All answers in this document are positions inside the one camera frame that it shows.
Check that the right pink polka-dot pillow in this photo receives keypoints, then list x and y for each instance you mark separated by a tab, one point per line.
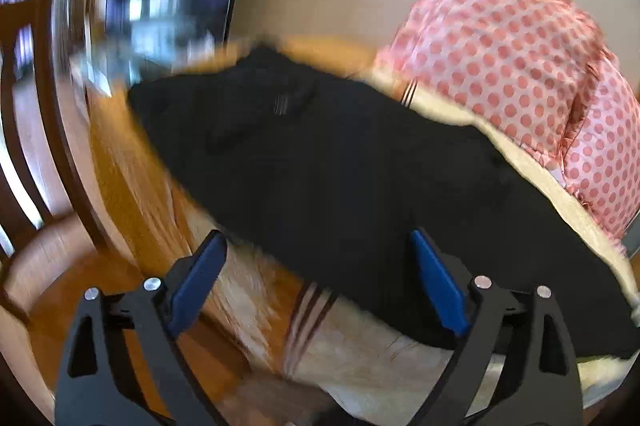
601	147

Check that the cream patterned bed sheet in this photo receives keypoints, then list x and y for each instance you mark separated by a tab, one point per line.
305	334

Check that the pink polka-dot pillow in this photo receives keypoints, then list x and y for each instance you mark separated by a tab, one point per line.
601	147
517	63

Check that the left pink polka-dot pillow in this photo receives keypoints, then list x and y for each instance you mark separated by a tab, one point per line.
517	63

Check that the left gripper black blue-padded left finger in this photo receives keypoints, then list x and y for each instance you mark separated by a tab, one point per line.
96	381

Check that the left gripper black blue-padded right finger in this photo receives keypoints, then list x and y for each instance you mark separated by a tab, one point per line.
515	363

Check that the black pants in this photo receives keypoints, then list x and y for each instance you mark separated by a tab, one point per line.
332	178

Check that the dark wooden chair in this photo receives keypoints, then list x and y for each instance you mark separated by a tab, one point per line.
25	215

